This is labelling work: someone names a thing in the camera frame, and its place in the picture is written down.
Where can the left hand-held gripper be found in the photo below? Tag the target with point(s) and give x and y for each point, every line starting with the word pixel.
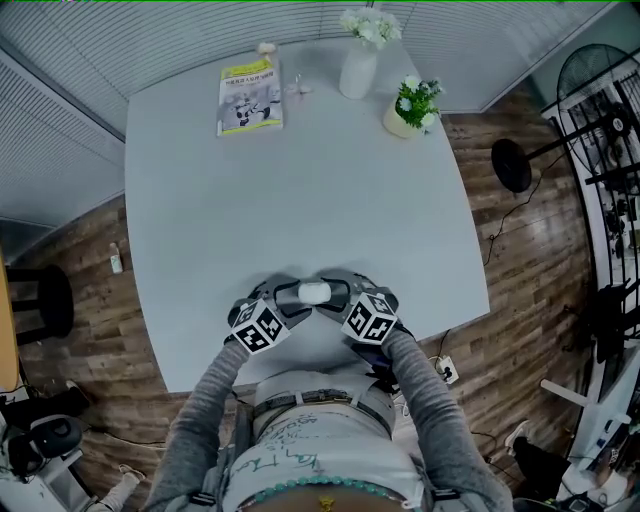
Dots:
pixel 257 327

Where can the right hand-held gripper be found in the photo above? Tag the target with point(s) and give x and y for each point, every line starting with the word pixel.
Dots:
pixel 370 320

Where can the small white case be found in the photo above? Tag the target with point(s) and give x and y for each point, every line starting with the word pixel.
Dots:
pixel 314 293

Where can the person's left forearm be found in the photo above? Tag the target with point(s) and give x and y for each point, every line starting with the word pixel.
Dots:
pixel 215 390

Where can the person's right forearm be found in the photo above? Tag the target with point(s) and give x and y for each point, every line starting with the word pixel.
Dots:
pixel 420 380

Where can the person's pale trousers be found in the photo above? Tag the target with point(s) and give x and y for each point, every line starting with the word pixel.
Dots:
pixel 320 382

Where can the snakeskin pattern belt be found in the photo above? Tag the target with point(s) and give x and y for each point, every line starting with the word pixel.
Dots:
pixel 320 395

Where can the white power strip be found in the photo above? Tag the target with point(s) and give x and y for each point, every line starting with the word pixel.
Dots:
pixel 446 370

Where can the person's white printed top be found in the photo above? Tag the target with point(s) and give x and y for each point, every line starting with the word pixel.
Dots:
pixel 325 445

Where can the small white bottle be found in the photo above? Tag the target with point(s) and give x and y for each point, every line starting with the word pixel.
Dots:
pixel 116 260

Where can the potted white-flower plant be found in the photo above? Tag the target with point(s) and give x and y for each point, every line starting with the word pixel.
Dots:
pixel 400 122

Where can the green yellow cover book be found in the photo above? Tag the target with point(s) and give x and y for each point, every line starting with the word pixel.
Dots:
pixel 250 100

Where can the small pale trinket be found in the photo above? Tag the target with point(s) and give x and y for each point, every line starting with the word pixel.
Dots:
pixel 298 91

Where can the person's gray cardigan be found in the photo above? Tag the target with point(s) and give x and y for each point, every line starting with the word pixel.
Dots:
pixel 175 475

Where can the black standing fan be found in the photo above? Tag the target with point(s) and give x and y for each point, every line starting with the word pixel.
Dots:
pixel 511 165

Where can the white ceramic vase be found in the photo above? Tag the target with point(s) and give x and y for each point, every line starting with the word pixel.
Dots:
pixel 357 75

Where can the black stool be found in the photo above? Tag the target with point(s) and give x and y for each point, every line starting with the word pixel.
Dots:
pixel 55 305

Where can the white flower bouquet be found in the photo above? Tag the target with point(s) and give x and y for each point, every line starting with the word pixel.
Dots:
pixel 372 27

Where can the white and black headset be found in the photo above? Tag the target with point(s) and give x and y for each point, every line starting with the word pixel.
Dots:
pixel 55 435

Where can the black office chair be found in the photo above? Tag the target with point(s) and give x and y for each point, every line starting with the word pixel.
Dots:
pixel 615 320

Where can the white desk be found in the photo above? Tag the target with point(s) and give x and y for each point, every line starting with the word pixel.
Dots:
pixel 590 415

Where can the black white display shelf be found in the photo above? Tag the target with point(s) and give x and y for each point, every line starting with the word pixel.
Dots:
pixel 615 150

